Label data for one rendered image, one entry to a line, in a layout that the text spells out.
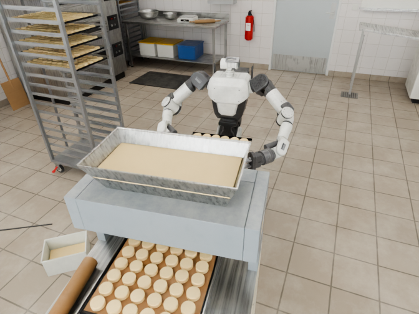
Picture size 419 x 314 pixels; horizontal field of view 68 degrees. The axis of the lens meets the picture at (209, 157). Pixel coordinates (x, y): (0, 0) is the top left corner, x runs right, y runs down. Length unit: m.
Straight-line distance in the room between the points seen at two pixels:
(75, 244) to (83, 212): 1.44
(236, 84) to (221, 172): 1.05
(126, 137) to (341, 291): 1.77
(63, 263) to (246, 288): 1.58
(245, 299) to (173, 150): 0.62
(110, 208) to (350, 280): 1.83
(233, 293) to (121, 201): 0.54
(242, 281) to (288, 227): 1.48
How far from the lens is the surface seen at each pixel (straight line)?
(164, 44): 6.37
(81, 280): 1.36
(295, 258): 2.53
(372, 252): 2.76
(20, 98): 5.60
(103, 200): 1.20
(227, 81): 2.09
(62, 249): 2.71
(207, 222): 1.05
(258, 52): 6.39
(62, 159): 3.60
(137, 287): 1.26
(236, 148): 1.20
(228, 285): 1.31
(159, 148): 1.27
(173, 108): 2.24
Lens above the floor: 1.92
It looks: 33 degrees down
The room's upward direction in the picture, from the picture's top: 1 degrees counter-clockwise
